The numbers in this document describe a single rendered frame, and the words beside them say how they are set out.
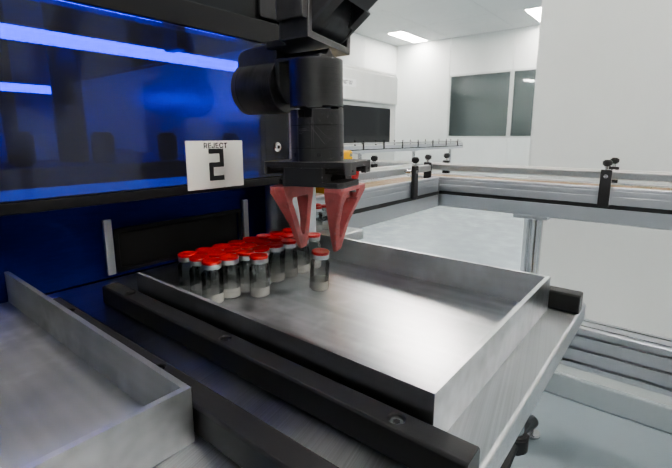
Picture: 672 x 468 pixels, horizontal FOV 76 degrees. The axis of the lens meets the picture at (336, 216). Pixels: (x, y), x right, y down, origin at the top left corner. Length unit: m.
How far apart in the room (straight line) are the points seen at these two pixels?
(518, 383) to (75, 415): 0.30
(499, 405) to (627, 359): 1.05
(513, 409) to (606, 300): 1.63
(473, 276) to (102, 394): 0.37
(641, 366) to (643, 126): 0.84
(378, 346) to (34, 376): 0.26
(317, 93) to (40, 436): 0.34
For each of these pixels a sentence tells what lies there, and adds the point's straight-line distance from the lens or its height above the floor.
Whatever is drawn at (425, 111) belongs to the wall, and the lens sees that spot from 9.43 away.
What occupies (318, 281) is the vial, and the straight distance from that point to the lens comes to 0.49.
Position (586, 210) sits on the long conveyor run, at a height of 0.87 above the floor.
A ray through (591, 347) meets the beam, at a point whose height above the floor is 0.50.
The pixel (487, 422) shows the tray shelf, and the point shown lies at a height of 0.88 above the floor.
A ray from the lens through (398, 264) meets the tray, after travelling 0.55.
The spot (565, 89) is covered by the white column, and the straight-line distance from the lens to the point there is 1.88.
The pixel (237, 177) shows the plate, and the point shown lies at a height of 1.00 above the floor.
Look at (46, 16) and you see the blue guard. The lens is 0.50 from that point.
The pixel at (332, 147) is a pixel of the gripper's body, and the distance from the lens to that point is 0.45.
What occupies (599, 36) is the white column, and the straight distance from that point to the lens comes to 1.89.
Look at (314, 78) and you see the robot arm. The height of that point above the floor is 1.11.
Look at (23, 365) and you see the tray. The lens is 0.42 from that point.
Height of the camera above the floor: 1.06
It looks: 11 degrees down
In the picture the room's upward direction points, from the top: straight up
